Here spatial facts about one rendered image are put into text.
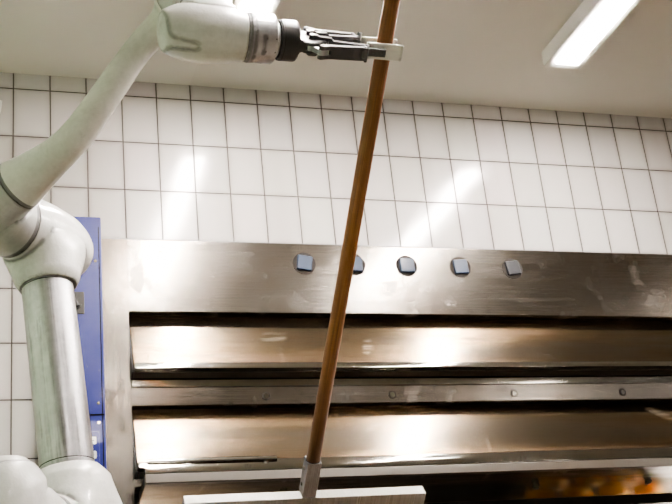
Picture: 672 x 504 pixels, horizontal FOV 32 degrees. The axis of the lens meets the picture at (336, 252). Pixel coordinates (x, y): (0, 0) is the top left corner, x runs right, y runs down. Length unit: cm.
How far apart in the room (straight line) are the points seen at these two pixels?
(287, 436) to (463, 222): 88
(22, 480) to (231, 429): 122
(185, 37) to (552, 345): 182
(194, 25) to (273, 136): 146
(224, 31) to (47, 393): 74
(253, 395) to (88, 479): 109
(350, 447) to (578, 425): 71
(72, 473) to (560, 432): 171
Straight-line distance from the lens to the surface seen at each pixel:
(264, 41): 214
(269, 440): 318
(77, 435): 225
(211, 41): 211
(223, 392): 319
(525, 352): 352
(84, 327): 316
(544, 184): 379
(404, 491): 275
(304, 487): 265
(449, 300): 348
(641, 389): 367
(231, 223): 337
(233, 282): 330
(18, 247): 236
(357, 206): 233
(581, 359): 359
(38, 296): 235
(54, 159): 224
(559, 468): 329
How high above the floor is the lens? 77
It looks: 22 degrees up
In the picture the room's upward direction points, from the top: 6 degrees counter-clockwise
